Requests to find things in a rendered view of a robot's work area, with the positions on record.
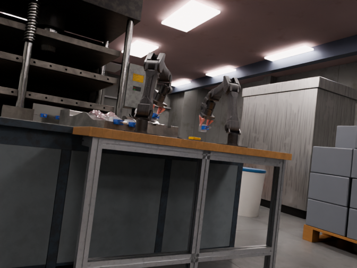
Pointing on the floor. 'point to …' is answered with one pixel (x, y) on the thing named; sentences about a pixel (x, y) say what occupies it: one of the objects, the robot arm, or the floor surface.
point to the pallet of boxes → (333, 190)
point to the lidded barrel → (251, 191)
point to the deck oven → (294, 130)
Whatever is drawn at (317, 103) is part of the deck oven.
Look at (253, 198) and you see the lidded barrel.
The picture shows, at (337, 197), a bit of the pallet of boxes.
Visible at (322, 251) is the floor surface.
